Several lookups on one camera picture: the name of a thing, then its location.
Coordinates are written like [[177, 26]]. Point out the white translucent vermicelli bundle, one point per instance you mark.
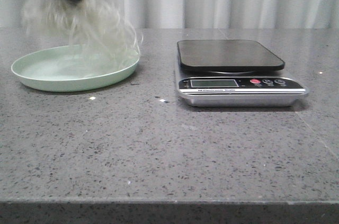
[[95, 24]]

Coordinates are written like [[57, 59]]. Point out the light green round plate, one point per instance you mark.
[[68, 69]]

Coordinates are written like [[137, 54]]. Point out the silver black kitchen scale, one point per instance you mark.
[[233, 73]]

